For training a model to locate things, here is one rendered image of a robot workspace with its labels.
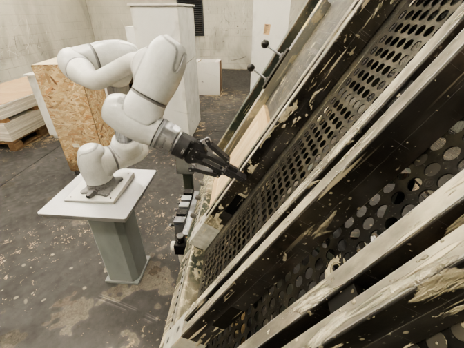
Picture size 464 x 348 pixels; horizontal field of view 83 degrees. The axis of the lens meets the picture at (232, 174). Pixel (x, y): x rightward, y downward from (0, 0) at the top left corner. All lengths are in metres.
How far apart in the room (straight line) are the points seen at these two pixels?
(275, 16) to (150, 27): 2.14
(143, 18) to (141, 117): 3.02
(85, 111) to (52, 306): 1.82
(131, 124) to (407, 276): 0.66
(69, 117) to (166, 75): 2.57
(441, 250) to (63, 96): 3.13
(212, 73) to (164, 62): 5.59
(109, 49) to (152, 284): 1.55
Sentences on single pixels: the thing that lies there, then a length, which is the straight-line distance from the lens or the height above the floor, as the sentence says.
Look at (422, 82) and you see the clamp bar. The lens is 0.38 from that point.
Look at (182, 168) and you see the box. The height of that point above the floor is 0.80.
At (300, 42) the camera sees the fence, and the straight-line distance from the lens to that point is 1.30.
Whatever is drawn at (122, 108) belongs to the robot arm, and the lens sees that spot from 0.75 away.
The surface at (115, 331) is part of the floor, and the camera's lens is 2.01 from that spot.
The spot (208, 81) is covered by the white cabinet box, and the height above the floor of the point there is 0.32.
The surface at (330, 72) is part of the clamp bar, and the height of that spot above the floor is 1.54.
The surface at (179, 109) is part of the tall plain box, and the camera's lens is 3.79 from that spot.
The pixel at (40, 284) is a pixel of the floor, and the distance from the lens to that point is 2.47.
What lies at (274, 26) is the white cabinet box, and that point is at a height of 1.46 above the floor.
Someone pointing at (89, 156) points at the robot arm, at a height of 1.01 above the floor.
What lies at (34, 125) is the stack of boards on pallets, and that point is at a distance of 5.00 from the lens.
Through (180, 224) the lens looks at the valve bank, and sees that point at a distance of 1.39.
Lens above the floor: 1.68
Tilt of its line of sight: 32 degrees down
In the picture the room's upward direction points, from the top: straight up
